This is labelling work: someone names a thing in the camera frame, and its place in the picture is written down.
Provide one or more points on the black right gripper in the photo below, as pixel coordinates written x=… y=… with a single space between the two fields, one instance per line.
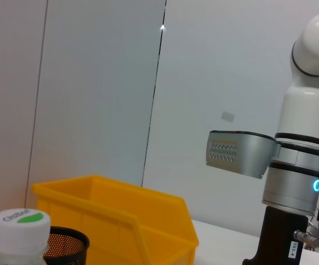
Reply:
x=281 y=240

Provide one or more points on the green label water bottle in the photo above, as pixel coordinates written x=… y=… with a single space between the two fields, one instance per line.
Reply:
x=18 y=234

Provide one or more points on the black mesh pen holder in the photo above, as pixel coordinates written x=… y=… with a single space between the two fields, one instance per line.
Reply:
x=71 y=248

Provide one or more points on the yellow plastic storage bin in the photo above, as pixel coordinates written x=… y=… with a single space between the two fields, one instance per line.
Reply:
x=134 y=220

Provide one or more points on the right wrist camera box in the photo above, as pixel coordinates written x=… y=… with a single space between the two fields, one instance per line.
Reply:
x=242 y=154

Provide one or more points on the grey wall label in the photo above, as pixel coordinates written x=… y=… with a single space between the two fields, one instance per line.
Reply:
x=228 y=116

